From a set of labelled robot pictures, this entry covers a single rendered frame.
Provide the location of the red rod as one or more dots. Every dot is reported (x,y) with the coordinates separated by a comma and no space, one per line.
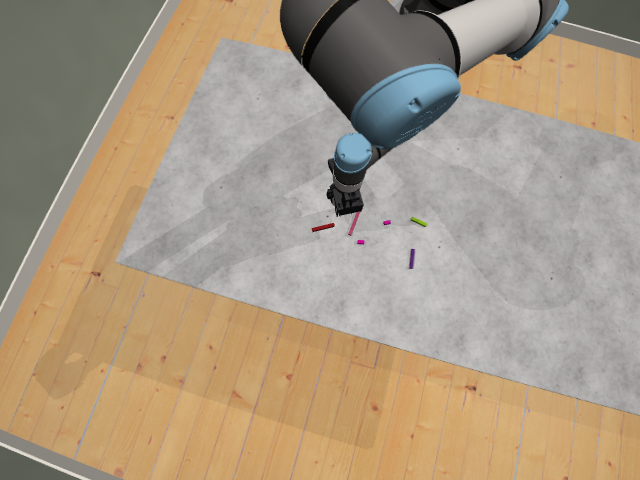
(323,227)

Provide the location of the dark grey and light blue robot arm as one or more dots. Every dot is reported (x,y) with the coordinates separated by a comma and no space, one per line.
(386,71)

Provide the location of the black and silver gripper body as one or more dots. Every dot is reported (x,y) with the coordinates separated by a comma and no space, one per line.
(341,199)

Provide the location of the lime green rod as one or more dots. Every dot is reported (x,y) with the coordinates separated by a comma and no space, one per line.
(418,221)

